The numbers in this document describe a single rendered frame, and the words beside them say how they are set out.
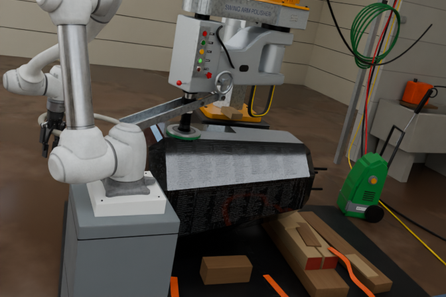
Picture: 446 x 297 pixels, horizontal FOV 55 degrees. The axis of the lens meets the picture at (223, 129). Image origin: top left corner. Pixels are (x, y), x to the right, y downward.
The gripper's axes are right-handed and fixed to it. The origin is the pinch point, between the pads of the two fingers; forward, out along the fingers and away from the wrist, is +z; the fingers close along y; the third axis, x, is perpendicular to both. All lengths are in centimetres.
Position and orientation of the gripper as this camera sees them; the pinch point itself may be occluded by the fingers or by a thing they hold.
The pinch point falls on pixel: (50, 150)
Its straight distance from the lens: 225.0
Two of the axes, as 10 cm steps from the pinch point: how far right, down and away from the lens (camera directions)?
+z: -2.4, 9.4, 2.4
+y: 5.1, -0.9, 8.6
